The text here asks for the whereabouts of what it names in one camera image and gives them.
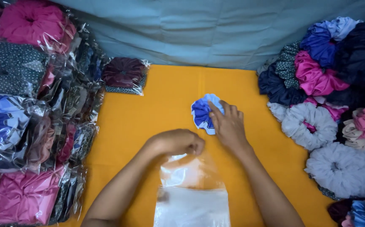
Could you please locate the person's right hand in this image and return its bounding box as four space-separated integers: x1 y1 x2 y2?
208 100 250 152

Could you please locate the person's left hand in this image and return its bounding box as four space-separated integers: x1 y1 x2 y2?
150 128 206 158

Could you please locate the clear plastic packing bag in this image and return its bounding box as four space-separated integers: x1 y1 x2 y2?
160 151 228 192

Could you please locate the blue and white scrunchie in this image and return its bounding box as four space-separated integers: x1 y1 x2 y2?
191 93 225 136

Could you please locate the yellow cloth mat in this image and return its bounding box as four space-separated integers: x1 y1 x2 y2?
53 64 338 227

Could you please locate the stack of clear bags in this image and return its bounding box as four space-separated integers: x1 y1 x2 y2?
153 186 231 227

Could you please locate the bagged maroon scrunchie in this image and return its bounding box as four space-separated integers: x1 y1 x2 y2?
102 56 152 96

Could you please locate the grey-blue backdrop cloth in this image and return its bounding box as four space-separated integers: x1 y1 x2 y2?
49 0 365 71

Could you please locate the heap of loose scrunchies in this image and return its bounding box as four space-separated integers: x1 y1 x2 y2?
256 16 365 227

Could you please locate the heap of bagged scrunchies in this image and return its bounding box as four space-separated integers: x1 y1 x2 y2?
0 0 108 227

